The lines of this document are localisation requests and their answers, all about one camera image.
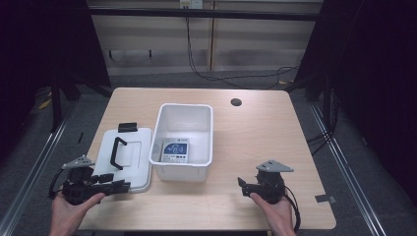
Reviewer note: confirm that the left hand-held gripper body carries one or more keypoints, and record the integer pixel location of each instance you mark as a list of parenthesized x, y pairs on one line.
[(77, 190)]

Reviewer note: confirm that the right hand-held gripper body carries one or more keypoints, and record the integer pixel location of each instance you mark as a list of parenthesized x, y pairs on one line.
[(271, 185)]

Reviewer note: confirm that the person's left hand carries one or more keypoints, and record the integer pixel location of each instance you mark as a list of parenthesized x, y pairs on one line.
[(67, 214)]

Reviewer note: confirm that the person's right hand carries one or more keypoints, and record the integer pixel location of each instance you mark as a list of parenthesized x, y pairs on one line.
[(275, 216)]

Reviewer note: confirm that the grey floor tape piece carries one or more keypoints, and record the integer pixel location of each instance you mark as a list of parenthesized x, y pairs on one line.
[(325, 198)]

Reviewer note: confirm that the small white and blue box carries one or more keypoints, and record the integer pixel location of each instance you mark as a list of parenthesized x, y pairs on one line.
[(175, 150)]

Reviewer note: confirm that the white plastic storage box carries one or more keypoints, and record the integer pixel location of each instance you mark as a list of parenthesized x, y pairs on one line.
[(183, 131)]

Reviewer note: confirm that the black round table grommet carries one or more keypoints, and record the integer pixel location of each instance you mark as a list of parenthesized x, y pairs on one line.
[(236, 102)]

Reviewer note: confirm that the yellow floor tape piece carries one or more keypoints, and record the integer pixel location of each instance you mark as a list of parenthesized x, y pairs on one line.
[(45, 104)]

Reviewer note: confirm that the metal floor rail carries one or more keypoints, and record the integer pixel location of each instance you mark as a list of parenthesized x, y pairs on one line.
[(350, 177), (26, 187)]

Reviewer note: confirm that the black horizontal frame bar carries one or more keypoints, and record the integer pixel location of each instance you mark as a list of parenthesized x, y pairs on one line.
[(196, 13)]

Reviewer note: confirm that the white wall socket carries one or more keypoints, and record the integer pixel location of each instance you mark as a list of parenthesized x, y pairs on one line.
[(191, 3)]

